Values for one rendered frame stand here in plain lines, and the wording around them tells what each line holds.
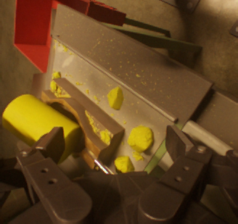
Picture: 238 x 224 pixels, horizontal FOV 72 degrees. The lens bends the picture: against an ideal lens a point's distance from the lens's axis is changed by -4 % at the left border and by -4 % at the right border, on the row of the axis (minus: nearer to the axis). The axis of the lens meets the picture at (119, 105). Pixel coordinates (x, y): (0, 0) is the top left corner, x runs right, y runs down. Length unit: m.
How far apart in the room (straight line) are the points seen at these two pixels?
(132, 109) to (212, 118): 0.11
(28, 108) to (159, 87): 0.19
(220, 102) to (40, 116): 0.25
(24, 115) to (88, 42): 0.15
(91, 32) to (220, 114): 0.23
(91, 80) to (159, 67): 0.13
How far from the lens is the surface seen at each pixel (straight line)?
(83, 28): 0.31
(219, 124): 0.26
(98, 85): 0.29
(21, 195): 0.38
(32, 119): 0.27
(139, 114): 0.24
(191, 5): 1.28
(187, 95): 0.21
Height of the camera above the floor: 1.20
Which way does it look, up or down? 49 degrees down
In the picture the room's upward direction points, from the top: 109 degrees counter-clockwise
